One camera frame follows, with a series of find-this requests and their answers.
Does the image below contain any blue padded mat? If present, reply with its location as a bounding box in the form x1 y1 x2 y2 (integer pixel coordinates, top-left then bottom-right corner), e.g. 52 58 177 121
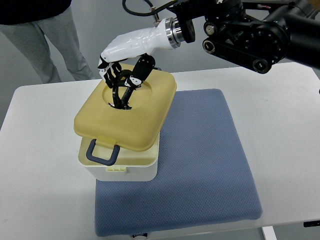
95 89 263 237

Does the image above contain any black table bracket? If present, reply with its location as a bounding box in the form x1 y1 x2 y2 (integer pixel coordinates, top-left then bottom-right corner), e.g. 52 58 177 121
303 220 320 228

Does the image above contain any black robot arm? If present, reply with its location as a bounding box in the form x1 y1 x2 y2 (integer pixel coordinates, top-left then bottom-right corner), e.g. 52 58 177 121
146 0 320 74

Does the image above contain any white storage box base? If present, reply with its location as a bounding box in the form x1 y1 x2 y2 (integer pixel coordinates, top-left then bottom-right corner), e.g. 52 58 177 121
78 136 160 182

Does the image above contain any person in grey sweatpants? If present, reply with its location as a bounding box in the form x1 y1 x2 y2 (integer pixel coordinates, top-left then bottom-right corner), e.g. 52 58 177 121
0 0 94 84

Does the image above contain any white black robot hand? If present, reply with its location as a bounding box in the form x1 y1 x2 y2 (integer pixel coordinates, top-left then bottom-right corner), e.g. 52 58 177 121
97 17 181 89

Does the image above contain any yellow storage box lid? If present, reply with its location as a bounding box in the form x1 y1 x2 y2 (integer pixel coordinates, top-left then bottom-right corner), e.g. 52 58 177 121
73 70 177 166

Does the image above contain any white table leg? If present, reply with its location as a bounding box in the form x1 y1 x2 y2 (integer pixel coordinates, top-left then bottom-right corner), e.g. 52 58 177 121
261 226 277 240

